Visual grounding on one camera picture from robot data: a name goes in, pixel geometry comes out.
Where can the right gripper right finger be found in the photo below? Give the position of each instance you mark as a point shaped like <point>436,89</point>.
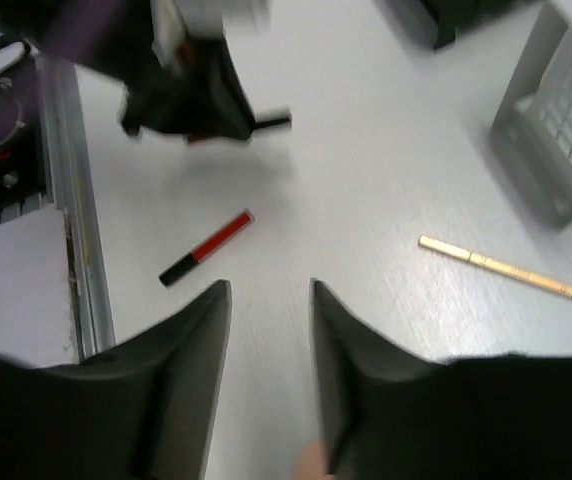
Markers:
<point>388,414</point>

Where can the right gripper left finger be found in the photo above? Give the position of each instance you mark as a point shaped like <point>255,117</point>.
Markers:
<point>143,409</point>

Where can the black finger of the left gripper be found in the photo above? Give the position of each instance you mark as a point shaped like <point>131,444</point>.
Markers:
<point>206,102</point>

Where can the red lip gloss tube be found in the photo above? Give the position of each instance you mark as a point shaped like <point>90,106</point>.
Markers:
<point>201,252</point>

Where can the gold makeup pencil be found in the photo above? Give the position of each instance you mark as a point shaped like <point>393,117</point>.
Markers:
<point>497,266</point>

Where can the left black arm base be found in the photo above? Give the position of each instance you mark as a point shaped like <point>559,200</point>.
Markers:
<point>23,174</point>

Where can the pink round powder puff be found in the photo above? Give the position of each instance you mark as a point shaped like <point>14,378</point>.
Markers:
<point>311,464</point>

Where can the white slotted organizer box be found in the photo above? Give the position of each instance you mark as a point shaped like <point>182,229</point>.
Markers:
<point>532,131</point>

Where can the aluminium table rail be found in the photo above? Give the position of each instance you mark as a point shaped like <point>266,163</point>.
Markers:
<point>70,188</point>

